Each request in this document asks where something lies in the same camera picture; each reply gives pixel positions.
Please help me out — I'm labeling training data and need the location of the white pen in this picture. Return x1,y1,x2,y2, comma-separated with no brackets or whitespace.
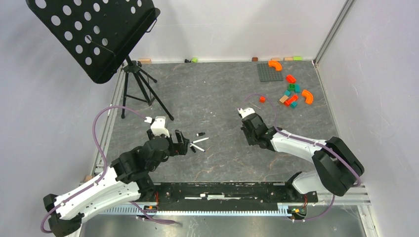
192,137,209,144
190,143,206,153

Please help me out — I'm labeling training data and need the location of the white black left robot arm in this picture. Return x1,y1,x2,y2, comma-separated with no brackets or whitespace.
41,129,190,237

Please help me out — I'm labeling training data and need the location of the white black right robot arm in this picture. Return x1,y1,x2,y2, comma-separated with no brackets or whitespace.
239,108,365,201

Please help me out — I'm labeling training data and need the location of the tan wooden block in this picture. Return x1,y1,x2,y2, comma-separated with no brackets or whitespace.
279,95,289,104

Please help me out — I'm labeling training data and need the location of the teal brick lower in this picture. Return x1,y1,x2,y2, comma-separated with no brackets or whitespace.
290,101,298,108

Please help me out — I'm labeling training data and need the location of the red long brick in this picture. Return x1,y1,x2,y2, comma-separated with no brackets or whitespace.
284,94,298,107

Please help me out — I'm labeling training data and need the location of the green lego brick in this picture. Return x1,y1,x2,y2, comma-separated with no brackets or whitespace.
288,83,295,91

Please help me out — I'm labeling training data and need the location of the teal brick right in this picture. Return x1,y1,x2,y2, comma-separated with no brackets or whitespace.
294,84,301,93

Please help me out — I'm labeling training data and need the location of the grey lego baseplate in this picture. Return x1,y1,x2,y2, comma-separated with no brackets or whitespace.
256,63,284,82

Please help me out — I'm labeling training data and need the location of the orange curved block right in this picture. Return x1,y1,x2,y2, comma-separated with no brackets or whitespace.
301,89,314,105

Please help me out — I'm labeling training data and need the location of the orange curved block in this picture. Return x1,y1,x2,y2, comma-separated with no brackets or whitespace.
268,60,283,72
301,89,314,105

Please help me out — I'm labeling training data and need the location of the red brick upper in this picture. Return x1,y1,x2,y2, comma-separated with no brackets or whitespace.
286,75,296,84

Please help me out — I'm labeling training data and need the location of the orange curved block top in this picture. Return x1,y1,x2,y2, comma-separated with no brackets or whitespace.
268,60,283,72

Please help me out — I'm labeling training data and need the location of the black tripod stand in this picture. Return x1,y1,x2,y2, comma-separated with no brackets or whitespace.
122,56,174,121

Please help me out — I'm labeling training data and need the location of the black perforated music stand desk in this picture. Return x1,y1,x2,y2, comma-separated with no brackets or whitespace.
26,0,161,84

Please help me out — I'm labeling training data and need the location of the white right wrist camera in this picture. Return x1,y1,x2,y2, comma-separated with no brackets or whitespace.
238,107,255,119

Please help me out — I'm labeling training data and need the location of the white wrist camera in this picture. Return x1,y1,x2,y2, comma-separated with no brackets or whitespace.
238,107,255,119
144,116,170,137

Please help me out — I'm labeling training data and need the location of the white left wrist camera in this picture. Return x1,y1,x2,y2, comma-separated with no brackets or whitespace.
144,116,170,137

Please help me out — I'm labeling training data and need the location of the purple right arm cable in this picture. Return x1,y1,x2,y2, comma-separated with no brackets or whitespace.
242,94,362,222

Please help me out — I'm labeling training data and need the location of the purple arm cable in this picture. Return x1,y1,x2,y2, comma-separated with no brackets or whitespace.
41,105,179,234
242,94,362,222

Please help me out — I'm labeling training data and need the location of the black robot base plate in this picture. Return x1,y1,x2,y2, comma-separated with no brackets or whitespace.
138,182,318,212

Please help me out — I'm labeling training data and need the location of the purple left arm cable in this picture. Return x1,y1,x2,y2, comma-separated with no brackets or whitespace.
41,105,179,234

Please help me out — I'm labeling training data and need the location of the wooden block at wall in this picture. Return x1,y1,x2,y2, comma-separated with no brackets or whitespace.
137,58,152,64

